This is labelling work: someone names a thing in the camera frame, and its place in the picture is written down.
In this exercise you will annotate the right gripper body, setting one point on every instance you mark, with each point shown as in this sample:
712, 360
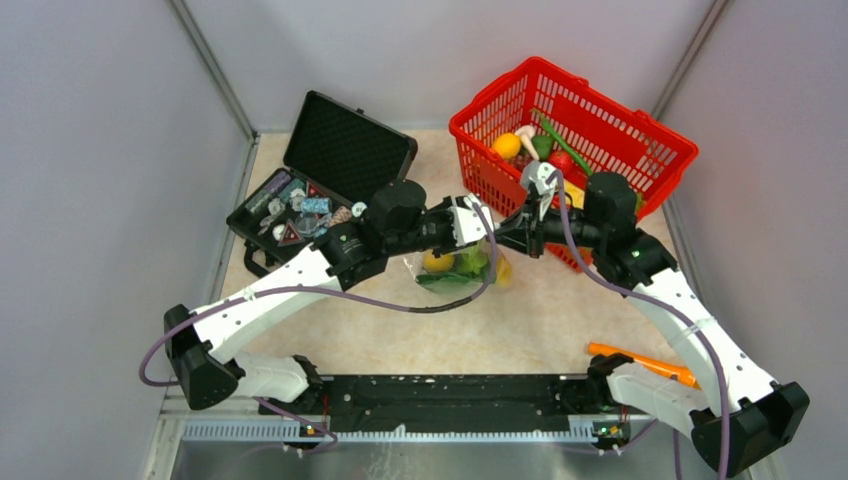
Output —
537, 234

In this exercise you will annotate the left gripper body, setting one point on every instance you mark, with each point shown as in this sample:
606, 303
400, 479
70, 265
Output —
433, 230

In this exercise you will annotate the yellow toy lemon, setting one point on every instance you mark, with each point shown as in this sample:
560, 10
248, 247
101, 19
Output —
437, 264

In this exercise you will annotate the toy cauliflower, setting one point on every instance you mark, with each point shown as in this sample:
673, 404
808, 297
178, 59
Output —
472, 260

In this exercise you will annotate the clear zip top bag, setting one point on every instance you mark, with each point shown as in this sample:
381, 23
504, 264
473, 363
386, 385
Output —
413, 262

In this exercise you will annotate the yellow green toy fruit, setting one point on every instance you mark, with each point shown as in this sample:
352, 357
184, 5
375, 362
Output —
504, 273

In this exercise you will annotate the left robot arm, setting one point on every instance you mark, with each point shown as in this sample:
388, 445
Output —
205, 345

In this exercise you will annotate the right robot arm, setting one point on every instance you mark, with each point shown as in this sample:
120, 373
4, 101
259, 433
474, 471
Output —
736, 414

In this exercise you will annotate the yellow toy corn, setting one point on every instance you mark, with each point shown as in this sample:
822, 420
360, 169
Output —
575, 196

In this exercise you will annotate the white dealer button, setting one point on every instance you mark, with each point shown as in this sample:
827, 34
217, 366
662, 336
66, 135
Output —
358, 209

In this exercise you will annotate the red toy tomato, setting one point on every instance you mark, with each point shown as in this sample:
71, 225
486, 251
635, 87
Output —
563, 161

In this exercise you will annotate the black poker chip case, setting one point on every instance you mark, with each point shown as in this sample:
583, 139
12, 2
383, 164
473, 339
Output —
336, 156

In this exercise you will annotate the green toy bean pod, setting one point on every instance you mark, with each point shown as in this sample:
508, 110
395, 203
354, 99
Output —
546, 125

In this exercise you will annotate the white toy mushroom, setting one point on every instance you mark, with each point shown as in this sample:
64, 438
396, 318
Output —
526, 133

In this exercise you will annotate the red triangle card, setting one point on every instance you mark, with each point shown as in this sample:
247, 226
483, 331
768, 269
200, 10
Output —
287, 234

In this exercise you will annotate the red plastic basket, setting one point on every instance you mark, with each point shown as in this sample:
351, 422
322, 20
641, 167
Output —
607, 135

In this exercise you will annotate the orange toy carrot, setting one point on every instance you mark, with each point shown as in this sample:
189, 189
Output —
679, 373

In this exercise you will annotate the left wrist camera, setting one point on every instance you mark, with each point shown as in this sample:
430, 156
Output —
472, 220

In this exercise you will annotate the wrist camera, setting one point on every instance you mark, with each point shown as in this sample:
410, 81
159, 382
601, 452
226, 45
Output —
539, 180
472, 220

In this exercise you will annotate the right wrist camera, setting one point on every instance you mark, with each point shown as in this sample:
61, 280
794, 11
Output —
539, 180

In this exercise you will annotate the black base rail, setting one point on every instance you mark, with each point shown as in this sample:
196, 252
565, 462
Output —
462, 404

